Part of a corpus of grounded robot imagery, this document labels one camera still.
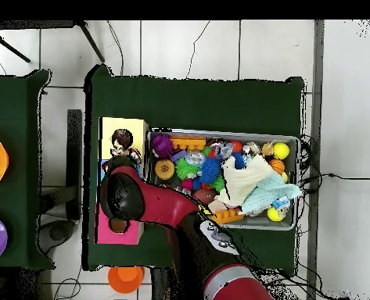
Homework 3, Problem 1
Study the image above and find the grey rounded floor base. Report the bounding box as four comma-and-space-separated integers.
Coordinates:
36, 219, 77, 255

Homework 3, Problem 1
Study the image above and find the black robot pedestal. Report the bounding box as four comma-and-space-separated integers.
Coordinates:
149, 267, 174, 300

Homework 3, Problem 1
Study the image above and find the yellow ball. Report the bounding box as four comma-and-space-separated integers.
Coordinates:
267, 205, 286, 223
272, 142, 291, 160

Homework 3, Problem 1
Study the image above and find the cream waffle cloth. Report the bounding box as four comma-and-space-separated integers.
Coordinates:
215, 154, 278, 208

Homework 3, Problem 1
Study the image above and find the orange flat building brick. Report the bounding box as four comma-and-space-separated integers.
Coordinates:
169, 136, 207, 152

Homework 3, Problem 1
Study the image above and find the large blue spiky ball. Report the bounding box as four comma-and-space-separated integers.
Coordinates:
199, 156, 222, 184

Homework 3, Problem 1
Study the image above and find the wooden box with three holes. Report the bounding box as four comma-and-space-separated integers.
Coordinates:
95, 116, 149, 245

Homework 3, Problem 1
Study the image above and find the dark green tablecloth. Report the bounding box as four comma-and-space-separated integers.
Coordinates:
82, 63, 305, 277
0, 69, 56, 271

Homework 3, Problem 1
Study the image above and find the light blue waffle cloth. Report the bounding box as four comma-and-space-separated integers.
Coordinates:
240, 173, 303, 216

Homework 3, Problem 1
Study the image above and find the orange studded building block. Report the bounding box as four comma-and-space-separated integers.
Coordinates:
210, 207, 245, 225

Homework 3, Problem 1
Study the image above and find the black tripod stand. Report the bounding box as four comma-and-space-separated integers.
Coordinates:
0, 20, 106, 63

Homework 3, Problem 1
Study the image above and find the purple spiky toy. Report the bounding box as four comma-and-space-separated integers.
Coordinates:
151, 134, 174, 159

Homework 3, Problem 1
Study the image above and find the green spiky ball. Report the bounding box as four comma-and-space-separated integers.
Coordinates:
174, 155, 200, 180

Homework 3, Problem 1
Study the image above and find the orange cup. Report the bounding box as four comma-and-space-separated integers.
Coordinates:
107, 266, 145, 295

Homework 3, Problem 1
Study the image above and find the black upright panel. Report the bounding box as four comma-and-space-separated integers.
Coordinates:
66, 109, 83, 221

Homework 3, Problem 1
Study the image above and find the toy hamburger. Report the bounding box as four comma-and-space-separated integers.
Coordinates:
154, 159, 176, 181

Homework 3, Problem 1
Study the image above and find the black power cable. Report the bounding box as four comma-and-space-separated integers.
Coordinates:
300, 173, 370, 193

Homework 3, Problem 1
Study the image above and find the wire mesh bin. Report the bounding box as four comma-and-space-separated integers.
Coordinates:
145, 127, 300, 231

